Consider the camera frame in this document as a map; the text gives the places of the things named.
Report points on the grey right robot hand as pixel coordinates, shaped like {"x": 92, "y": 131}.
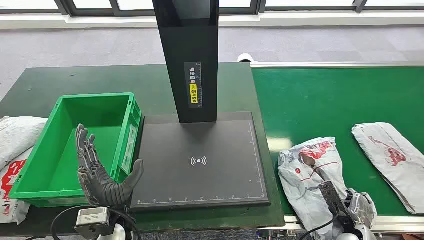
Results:
{"x": 359, "y": 208}

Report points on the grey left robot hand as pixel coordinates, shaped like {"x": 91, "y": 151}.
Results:
{"x": 96, "y": 185}

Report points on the grey parcel black stripes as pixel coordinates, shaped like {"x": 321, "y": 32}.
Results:
{"x": 304, "y": 185}

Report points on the long grey parcel dark lining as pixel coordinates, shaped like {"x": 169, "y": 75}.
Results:
{"x": 391, "y": 155}

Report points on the white parcel bold red print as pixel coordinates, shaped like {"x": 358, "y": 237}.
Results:
{"x": 10, "y": 185}

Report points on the plain white parcel bag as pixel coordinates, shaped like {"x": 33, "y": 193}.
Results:
{"x": 20, "y": 136}

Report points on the black inbound scanner machine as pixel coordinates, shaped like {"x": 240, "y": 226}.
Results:
{"x": 198, "y": 142}

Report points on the green conveyor belt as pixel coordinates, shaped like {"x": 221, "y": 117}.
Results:
{"x": 331, "y": 99}

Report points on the white conveyor roller end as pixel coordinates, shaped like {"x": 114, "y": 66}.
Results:
{"x": 245, "y": 58}

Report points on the green plastic crate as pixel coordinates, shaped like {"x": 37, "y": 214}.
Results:
{"x": 66, "y": 159}

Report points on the black yellow ruler label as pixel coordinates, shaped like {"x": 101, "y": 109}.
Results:
{"x": 193, "y": 86}

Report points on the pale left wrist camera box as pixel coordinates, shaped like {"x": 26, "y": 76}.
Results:
{"x": 92, "y": 220}

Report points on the aluminium conveyor frame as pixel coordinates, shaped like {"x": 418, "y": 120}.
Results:
{"x": 397, "y": 223}

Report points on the dark window frame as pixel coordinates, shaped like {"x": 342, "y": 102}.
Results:
{"x": 114, "y": 5}

